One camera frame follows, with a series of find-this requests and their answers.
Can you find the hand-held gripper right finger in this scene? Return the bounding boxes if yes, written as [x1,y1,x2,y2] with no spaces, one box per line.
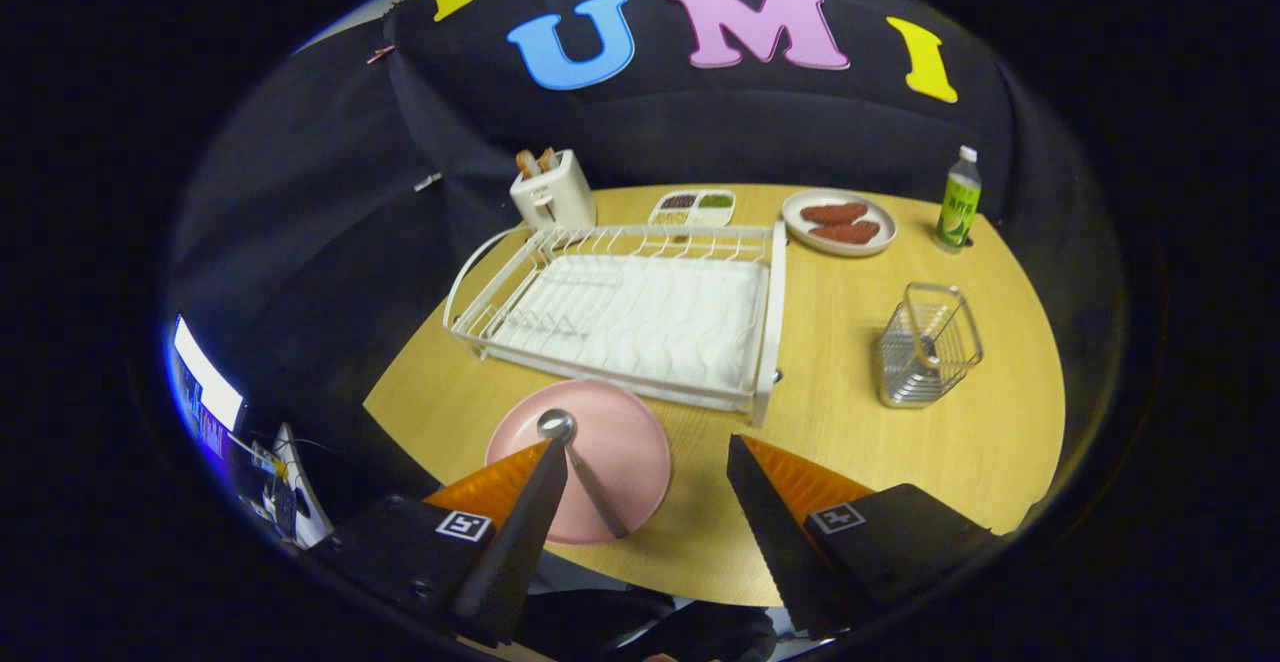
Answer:
[726,433,1001,641]

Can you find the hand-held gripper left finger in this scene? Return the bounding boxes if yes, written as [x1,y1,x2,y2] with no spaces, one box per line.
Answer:
[310,439,569,648]

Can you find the metal spoon with dark handle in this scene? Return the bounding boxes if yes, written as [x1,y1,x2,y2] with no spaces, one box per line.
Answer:
[536,408,631,540]

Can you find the pink plate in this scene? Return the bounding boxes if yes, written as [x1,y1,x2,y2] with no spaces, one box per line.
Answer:
[485,378,673,546]

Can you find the metal wire basket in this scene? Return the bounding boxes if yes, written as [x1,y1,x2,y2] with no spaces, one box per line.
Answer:
[879,282,984,410]

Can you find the white wire dish rack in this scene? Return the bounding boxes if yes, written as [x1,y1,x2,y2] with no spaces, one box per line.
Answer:
[443,221,788,428]

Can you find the white plate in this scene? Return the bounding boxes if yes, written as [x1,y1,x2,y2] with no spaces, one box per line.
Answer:
[781,189,898,258]

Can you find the white stand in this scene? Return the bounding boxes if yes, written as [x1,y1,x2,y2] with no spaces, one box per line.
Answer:
[262,422,334,549]

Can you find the lit computer monitor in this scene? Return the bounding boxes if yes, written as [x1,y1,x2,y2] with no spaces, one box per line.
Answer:
[168,315,246,458]

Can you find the white divided condiment tray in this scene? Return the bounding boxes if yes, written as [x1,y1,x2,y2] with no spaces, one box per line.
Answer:
[648,189,737,228]

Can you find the white toaster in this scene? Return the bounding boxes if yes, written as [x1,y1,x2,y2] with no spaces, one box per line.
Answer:
[509,149,598,232]

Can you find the green label drink bottle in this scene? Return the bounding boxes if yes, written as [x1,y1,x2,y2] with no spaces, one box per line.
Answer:
[935,146,983,252]

